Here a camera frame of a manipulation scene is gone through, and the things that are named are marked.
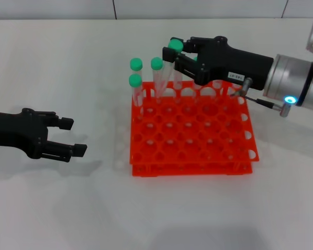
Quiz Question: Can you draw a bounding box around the orange test tube rack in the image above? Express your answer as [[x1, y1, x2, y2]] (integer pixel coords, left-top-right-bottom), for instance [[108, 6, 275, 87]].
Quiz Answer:
[[129, 80, 260, 178]]

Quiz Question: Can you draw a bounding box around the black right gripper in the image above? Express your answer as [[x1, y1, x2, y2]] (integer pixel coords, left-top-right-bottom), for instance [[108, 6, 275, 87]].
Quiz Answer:
[[162, 35, 274, 91]]

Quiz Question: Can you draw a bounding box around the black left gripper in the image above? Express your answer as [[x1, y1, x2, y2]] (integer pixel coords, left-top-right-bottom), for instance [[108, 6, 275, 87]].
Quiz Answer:
[[0, 107, 88, 163]]

